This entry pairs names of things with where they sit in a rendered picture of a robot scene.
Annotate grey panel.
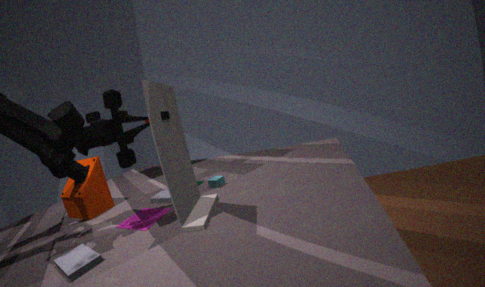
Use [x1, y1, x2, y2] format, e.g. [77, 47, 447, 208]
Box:
[141, 80, 218, 232]

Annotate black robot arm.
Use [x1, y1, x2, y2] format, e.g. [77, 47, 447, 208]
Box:
[0, 93, 112, 185]

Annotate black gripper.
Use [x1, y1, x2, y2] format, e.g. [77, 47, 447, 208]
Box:
[102, 89, 150, 169]

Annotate translucent magenta square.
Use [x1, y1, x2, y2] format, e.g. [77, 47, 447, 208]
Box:
[116, 208, 172, 231]

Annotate small teal block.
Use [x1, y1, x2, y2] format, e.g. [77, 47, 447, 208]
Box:
[208, 175, 225, 188]

